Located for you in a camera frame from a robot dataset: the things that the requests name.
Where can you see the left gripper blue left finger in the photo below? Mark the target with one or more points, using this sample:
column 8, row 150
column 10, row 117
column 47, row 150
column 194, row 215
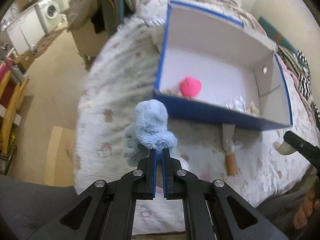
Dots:
column 146, row 186

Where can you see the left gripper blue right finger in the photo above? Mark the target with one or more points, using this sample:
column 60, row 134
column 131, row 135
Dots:
column 171, row 188

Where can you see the light blue plush toy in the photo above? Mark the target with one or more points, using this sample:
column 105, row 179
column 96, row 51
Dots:
column 149, row 131

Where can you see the pink fluffy ball toy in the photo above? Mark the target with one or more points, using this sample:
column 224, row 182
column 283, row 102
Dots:
column 190, row 87

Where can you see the clear plastic bag with label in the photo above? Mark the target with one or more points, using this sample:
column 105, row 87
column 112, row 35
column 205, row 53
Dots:
column 236, row 104

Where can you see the person's bare foot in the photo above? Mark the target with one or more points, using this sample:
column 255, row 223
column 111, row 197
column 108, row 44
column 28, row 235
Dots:
column 306, row 209

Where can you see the brown cardboard tube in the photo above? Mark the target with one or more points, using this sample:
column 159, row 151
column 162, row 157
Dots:
column 231, row 164

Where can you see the white patterned bed blanket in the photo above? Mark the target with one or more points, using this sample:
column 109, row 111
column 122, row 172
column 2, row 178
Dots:
column 123, row 75

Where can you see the cream scrunchie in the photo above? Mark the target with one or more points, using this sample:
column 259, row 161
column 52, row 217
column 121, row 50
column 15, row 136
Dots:
column 252, row 109

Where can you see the striped knitted cloth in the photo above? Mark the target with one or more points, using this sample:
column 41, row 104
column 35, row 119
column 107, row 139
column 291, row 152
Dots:
column 301, row 77

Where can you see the white box with blue edges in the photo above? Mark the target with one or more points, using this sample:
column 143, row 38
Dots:
column 229, row 60

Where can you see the teal headboard cushion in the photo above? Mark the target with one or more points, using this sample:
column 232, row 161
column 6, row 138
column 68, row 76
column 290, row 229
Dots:
column 274, row 34

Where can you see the yellow wooden chair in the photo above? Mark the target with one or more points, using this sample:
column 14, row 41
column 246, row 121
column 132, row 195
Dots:
column 10, row 114

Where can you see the brown cardboard box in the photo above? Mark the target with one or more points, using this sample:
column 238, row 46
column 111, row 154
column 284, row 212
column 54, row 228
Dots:
column 24, row 60

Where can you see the white kitchen cabinet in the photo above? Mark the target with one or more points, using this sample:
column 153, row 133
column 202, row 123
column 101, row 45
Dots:
column 26, row 31

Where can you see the white washing machine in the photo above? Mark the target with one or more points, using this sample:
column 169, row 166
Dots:
column 48, row 12

